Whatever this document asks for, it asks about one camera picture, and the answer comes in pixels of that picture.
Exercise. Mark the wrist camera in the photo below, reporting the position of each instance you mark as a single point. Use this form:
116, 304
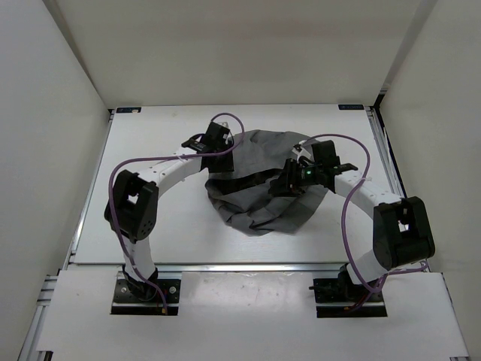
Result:
224, 131
301, 152

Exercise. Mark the left blue corner label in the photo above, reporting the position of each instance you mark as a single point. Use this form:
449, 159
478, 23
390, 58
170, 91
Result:
128, 110

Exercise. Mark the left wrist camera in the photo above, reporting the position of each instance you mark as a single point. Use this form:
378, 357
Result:
224, 131

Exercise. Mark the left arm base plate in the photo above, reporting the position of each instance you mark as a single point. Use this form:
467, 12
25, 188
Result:
127, 300

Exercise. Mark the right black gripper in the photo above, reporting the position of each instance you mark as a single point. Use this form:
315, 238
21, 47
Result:
287, 184

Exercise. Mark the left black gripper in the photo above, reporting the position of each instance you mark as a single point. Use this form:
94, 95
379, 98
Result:
227, 165

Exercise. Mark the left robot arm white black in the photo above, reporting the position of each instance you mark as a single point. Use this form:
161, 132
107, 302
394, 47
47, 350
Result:
132, 205

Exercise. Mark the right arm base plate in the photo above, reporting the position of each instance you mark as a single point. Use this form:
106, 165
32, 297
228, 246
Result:
337, 299

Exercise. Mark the grey pleated skirt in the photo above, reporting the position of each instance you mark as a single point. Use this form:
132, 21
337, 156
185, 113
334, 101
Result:
241, 197

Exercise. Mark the right blue corner label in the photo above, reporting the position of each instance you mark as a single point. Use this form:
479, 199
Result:
350, 107

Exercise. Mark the blue corner label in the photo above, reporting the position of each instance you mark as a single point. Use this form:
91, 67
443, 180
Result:
350, 107
128, 110

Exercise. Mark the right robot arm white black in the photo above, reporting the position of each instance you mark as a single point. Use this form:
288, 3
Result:
401, 230

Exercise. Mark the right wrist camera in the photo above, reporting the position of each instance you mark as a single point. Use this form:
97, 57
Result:
301, 152

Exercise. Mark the white front cover board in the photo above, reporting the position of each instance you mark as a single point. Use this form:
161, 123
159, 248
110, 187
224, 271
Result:
264, 316

